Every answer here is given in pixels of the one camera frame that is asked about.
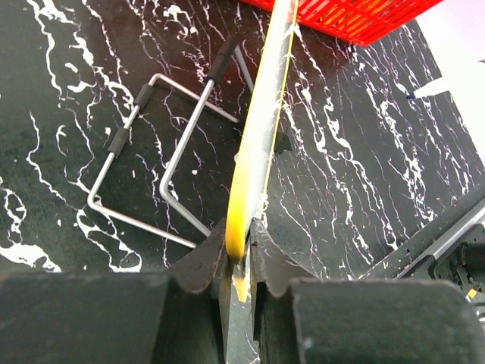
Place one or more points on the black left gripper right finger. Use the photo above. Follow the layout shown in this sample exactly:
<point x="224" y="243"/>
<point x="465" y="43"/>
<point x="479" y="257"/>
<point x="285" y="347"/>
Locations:
<point x="298" y="318"/>

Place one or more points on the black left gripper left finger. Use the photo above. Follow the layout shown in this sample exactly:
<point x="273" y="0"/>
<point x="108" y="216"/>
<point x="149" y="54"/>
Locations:
<point x="179" y="315"/>

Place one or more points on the white board yellow frame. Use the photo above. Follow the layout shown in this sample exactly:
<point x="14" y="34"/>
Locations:
<point x="256" y="150"/>

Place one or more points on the white marker blue cap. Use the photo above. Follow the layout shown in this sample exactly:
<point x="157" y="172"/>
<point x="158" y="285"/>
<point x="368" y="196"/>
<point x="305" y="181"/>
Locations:
<point x="434" y="87"/>

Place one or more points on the red plastic shopping basket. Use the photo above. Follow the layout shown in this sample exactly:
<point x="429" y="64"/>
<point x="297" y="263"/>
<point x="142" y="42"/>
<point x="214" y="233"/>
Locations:
<point x="358" y="22"/>

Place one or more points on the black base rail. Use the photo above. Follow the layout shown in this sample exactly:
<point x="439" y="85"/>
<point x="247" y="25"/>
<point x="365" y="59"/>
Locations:
<point x="448" y="250"/>

